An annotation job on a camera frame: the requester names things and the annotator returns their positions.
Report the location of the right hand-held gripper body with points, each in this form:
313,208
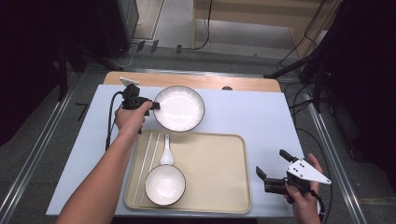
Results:
306,172

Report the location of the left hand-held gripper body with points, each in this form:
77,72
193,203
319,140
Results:
132,95

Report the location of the white plate with black rim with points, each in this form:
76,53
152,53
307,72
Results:
180,109

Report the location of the beige plastic tray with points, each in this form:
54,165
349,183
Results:
214,174

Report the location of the white chopstick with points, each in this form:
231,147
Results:
154,152
141,171

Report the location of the white ceramic spoon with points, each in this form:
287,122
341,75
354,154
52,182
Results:
167,155

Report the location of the white bowl with black rim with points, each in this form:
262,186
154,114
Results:
165,186

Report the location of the person's left hand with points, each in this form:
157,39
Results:
132,119

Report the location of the person's right hand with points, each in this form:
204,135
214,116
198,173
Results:
303,205

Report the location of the dark cabinet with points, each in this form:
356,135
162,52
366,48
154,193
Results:
124,21

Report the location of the black stand leg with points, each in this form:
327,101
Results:
289,67

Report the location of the light wooden shelf unit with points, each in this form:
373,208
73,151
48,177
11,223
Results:
249,12

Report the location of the metal floor rail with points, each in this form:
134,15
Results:
46,124
330,149

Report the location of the small black angled bracket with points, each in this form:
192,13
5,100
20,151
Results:
83,110

